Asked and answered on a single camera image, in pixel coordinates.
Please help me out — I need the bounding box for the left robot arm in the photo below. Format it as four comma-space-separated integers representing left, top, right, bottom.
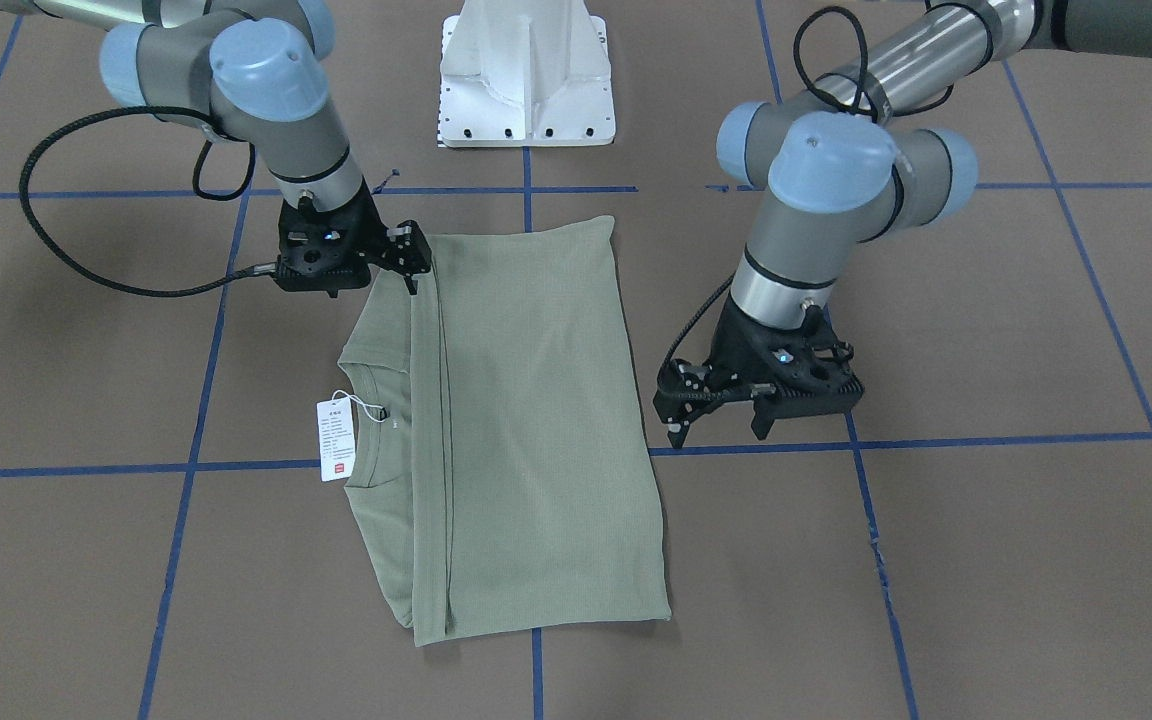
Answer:
653, 1, 1152, 448

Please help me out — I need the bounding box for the white paper hang tag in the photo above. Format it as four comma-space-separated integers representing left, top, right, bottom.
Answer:
316, 389, 388, 483

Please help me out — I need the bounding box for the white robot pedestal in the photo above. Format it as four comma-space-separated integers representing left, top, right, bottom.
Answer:
435, 1, 617, 149

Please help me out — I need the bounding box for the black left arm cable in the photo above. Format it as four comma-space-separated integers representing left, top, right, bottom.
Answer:
655, 5, 957, 371

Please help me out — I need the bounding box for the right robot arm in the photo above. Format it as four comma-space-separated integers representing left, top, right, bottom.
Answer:
0, 1, 433, 297

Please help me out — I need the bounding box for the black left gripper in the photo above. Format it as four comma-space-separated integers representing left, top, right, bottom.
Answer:
653, 300, 864, 448

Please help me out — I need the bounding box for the olive green long-sleeve shirt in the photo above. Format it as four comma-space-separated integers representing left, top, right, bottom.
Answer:
338, 217, 672, 646

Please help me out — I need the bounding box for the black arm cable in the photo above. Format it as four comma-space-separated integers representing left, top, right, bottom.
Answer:
18, 105, 282, 300
655, 5, 957, 371

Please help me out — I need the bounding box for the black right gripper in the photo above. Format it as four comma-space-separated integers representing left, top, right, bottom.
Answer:
274, 190, 433, 300

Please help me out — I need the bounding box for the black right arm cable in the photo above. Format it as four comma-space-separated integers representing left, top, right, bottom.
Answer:
18, 105, 282, 300

